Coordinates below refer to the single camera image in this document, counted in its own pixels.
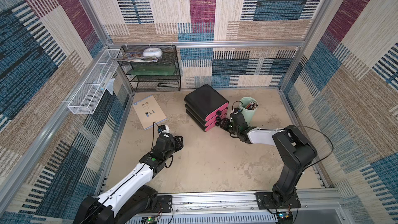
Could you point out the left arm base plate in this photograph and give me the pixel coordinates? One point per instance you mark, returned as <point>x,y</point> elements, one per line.
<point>160,205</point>

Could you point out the magazine on shelf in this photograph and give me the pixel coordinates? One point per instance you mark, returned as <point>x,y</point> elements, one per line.
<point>135,57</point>

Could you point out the beige book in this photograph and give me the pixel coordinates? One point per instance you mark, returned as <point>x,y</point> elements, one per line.
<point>148,112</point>

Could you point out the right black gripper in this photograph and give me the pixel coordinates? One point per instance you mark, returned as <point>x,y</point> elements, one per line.
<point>229,124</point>

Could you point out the pens in cup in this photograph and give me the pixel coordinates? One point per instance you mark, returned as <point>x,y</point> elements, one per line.
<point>253,105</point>

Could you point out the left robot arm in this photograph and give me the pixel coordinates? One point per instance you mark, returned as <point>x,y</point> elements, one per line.
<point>131,195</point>

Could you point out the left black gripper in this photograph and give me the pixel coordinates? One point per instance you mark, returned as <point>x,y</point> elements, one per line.
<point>178,143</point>

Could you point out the black wire mesh shelf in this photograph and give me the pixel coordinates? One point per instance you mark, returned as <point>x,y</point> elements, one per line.
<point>152,83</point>

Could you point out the mint green pen cup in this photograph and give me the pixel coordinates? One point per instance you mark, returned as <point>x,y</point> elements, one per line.
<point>248,114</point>

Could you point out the green folder on shelf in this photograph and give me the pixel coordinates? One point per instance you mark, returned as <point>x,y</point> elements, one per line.
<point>146,70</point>

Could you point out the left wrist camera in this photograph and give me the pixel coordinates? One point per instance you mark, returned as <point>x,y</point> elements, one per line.
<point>163,129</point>

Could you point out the black drawer cabinet shell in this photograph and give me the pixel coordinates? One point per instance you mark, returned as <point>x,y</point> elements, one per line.
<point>201,102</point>

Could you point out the white wire wall basket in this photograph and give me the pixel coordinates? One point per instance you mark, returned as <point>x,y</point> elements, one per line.
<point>99,80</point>

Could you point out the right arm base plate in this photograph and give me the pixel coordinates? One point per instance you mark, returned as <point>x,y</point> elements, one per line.
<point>266,200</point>

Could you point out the white round device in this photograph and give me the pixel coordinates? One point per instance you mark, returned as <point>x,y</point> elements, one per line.
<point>153,52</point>

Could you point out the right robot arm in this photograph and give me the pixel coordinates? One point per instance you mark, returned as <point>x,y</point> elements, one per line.
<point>295,150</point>

